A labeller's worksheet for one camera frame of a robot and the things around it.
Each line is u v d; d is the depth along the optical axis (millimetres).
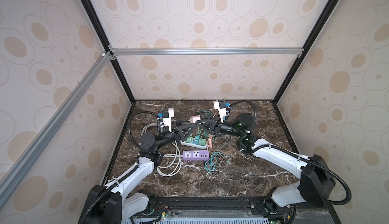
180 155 896
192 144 938
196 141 899
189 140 904
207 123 649
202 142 897
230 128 612
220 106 593
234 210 731
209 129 605
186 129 666
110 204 396
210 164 872
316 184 420
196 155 884
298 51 922
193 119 616
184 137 602
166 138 560
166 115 583
